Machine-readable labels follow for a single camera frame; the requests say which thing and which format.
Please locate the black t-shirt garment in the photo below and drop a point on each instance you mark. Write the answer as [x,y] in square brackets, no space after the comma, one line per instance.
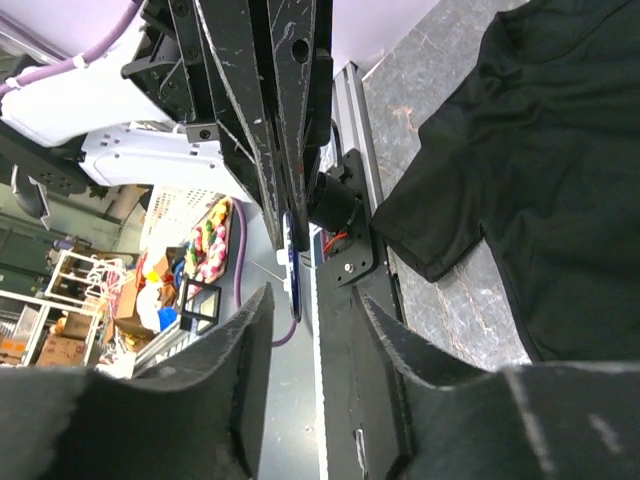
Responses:
[536,153]

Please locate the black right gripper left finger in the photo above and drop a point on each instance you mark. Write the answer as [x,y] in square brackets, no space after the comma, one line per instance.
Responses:
[197,415]

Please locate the slotted cable duct rail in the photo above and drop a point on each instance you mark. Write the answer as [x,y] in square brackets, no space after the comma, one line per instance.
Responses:
[316,258]

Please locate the cluttered background shelf items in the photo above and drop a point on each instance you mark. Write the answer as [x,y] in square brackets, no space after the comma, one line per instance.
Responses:
[118,312]

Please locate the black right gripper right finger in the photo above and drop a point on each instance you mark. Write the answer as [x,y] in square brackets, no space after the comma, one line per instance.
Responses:
[558,420]

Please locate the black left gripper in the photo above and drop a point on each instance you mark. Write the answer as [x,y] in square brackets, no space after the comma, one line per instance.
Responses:
[255,75]

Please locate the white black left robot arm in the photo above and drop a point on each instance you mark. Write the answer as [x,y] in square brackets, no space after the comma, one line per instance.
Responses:
[67,85]

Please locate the blue round brooch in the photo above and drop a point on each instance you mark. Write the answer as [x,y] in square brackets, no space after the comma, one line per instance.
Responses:
[289,258]

